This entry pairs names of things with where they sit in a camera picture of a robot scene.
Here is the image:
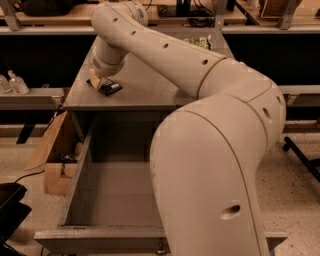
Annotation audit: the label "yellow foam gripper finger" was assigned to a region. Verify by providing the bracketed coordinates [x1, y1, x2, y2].
[89, 68, 105, 90]

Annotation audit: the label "dark blue rxbar wrapper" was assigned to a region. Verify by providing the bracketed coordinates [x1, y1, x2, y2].
[97, 79, 123, 96]

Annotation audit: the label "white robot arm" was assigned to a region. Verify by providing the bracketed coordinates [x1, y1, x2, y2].
[91, 2, 286, 256]

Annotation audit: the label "open grey top drawer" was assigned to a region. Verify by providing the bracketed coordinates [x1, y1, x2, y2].
[35, 112, 285, 256]

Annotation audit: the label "brass drawer knob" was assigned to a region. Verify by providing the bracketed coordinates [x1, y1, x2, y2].
[155, 242, 167, 256]

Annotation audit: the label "grey wooden cabinet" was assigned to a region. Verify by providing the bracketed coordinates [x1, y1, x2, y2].
[62, 27, 234, 144]

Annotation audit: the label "clear sanitizer bottle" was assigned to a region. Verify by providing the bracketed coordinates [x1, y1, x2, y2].
[8, 70, 29, 95]

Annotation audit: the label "open cardboard box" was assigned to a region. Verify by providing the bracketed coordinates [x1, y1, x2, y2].
[25, 112, 83, 196]

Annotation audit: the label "clear plastic bottle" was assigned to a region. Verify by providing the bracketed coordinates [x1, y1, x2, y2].
[0, 75, 12, 93]

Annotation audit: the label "black bag on bench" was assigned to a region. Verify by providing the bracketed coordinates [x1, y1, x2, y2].
[21, 0, 86, 17]

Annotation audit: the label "green chip bag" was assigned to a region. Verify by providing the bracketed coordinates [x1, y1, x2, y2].
[184, 36, 212, 50]

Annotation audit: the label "black bin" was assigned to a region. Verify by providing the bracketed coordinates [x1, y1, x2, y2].
[0, 183, 32, 245]

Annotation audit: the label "black metal stand leg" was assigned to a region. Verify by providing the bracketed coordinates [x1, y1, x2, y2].
[283, 137, 320, 183]

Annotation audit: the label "black cables on bench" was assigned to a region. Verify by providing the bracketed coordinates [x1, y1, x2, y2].
[156, 0, 216, 29]

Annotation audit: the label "black cable on floor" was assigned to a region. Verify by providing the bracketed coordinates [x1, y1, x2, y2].
[13, 169, 46, 184]

